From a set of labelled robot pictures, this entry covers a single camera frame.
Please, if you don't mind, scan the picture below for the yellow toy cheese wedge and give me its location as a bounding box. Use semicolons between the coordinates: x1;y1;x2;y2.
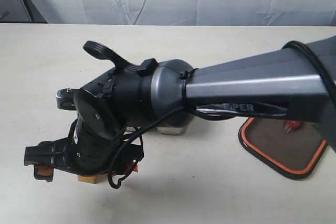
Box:
77;174;100;184

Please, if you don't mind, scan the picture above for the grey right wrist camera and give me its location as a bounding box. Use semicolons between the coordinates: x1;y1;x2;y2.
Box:
56;88;78;111

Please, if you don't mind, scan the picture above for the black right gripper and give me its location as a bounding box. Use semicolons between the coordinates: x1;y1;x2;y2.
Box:
24;89;144;183

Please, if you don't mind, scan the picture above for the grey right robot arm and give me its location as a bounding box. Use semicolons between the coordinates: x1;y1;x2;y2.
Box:
24;37;335;189

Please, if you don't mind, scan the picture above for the stainless steel lunch box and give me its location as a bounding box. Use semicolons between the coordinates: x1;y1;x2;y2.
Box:
156;126;187;135

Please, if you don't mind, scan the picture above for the dark transparent box lid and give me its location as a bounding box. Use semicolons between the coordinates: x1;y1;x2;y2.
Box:
238;118;328;180

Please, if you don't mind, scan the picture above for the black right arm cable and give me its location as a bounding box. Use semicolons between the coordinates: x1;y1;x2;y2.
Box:
82;40;336;190

